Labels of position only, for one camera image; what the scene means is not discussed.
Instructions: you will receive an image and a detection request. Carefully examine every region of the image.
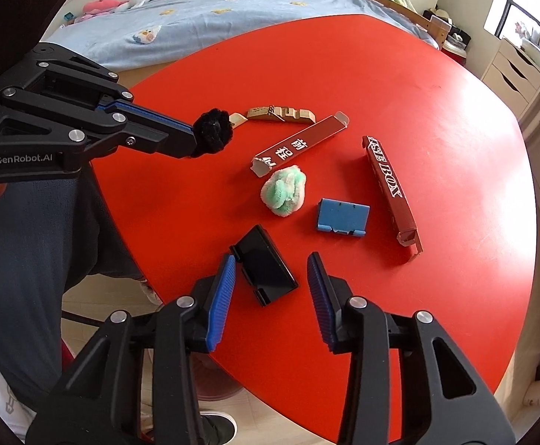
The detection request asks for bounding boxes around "blue plastic stand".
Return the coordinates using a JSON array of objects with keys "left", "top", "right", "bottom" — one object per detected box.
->
[{"left": 316, "top": 198, "right": 370, "bottom": 237}]

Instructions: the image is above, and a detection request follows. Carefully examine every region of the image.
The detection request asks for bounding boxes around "light blue printed blanket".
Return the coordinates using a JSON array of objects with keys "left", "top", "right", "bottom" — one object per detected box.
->
[{"left": 42, "top": 0, "right": 440, "bottom": 72}]

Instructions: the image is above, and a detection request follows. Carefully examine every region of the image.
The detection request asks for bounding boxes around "wooden bed frame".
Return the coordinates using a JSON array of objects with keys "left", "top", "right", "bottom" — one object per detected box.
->
[{"left": 332, "top": 0, "right": 454, "bottom": 52}]

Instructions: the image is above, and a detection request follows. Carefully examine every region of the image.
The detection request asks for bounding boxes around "white drawer cabinet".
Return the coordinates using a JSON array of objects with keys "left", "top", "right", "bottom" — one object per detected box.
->
[{"left": 481, "top": 37, "right": 540, "bottom": 119}]

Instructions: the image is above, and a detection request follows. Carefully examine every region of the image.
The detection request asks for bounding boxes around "person's dark trouser leg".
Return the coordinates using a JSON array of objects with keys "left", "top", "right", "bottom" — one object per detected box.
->
[{"left": 0, "top": 167, "right": 143, "bottom": 409}]

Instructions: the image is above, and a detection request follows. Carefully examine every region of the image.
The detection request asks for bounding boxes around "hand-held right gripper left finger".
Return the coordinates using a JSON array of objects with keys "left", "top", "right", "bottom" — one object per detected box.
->
[{"left": 25, "top": 253, "right": 238, "bottom": 445}]

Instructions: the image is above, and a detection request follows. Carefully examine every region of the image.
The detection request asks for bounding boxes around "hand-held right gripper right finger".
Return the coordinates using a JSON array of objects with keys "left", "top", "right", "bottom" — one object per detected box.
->
[{"left": 307, "top": 252, "right": 516, "bottom": 445}]

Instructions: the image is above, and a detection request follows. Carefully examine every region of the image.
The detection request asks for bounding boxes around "black fuzzy pompom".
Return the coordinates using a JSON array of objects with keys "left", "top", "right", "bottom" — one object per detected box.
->
[{"left": 192, "top": 108, "right": 234, "bottom": 158}]

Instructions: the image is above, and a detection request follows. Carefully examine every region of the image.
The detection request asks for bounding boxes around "stack of papers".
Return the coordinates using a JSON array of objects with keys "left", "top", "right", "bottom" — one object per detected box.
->
[{"left": 520, "top": 25, "right": 540, "bottom": 72}]

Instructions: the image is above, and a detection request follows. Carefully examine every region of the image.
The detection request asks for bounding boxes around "tan wooden block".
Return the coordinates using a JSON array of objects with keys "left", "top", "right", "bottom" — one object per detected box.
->
[{"left": 246, "top": 104, "right": 318, "bottom": 126}]

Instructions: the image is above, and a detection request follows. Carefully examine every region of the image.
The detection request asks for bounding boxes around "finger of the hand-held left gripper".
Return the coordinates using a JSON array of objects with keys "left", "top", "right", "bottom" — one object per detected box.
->
[
  {"left": 1, "top": 43, "right": 196, "bottom": 131},
  {"left": 0, "top": 88, "right": 199, "bottom": 159}
]

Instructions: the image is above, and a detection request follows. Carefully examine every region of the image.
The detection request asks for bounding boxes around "dark red lettered box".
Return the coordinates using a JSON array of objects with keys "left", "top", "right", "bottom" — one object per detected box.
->
[{"left": 361, "top": 135, "right": 425, "bottom": 265}]

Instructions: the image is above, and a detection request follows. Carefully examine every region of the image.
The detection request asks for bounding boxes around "black shoe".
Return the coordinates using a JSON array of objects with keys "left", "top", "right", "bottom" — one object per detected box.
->
[{"left": 200, "top": 410, "right": 238, "bottom": 445}]

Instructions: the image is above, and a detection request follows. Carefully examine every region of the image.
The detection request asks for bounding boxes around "green white fuzzy ball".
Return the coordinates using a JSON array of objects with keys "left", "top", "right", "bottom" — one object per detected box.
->
[{"left": 261, "top": 165, "right": 307, "bottom": 218}]

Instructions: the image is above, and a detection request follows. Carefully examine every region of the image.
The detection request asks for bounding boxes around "white shoe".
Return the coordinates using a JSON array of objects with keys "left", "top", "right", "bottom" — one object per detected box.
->
[{"left": 140, "top": 278, "right": 164, "bottom": 307}]

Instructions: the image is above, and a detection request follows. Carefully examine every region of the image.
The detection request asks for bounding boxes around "pink plush toy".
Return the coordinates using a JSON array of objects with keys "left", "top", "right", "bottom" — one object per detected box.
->
[{"left": 72, "top": 0, "right": 131, "bottom": 24}]

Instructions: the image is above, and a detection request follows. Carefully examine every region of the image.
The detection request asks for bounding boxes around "black plastic stand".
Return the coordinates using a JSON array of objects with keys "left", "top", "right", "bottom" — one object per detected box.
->
[{"left": 229, "top": 225, "right": 299, "bottom": 307}]

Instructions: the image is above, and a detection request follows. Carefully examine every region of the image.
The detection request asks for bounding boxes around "red glossy long box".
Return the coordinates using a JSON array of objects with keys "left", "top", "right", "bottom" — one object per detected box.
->
[{"left": 250, "top": 111, "right": 349, "bottom": 179}]

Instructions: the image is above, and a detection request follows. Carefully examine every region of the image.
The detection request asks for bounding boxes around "dark cloth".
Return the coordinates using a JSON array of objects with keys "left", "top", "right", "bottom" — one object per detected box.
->
[{"left": 0, "top": 0, "right": 99, "bottom": 89}]

